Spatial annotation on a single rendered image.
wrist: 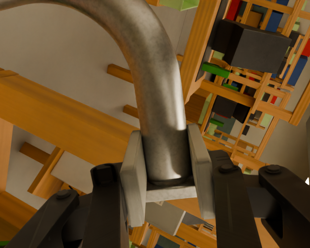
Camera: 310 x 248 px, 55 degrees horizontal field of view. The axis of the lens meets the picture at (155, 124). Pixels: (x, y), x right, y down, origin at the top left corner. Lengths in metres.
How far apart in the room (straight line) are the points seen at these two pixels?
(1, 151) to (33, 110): 0.25
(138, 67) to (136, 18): 0.03
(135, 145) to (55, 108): 0.54
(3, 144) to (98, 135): 0.38
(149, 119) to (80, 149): 0.52
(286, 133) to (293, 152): 0.75
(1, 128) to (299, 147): 10.63
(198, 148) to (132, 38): 0.07
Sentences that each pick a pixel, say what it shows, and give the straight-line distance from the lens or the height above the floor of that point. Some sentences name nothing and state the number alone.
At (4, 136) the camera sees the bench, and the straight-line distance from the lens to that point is 0.94.
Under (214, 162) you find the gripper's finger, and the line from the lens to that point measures 0.16.
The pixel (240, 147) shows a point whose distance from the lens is 7.91.
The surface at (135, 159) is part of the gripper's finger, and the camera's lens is 0.15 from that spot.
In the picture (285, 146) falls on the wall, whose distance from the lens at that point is 11.16.
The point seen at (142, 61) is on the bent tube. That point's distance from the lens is 0.18.
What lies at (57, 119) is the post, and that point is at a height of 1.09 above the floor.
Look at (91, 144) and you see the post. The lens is 0.67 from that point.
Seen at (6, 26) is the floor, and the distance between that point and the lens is 2.06.
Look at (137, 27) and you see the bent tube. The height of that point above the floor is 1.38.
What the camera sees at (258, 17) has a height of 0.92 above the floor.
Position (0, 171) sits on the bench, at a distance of 1.01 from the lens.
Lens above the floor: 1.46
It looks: 15 degrees down
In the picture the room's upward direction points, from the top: 114 degrees clockwise
